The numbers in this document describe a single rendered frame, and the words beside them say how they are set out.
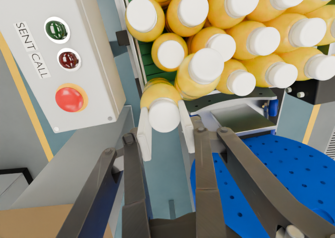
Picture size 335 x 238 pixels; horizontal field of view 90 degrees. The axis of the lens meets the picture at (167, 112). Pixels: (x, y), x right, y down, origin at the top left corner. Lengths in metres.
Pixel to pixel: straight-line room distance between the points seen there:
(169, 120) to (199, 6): 0.16
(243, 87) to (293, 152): 0.21
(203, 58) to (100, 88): 0.15
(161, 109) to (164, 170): 1.64
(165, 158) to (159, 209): 0.74
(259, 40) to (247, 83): 0.06
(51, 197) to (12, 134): 1.27
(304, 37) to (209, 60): 0.17
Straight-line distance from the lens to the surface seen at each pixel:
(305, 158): 0.45
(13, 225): 0.62
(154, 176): 1.87
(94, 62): 0.25
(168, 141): 1.61
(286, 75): 0.33
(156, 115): 0.20
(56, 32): 0.25
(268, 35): 0.30
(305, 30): 0.34
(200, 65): 0.21
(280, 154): 0.44
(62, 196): 0.77
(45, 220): 0.58
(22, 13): 0.28
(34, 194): 0.84
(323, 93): 0.51
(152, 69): 0.44
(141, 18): 0.26
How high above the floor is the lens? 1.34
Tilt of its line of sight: 66 degrees down
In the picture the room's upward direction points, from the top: 171 degrees clockwise
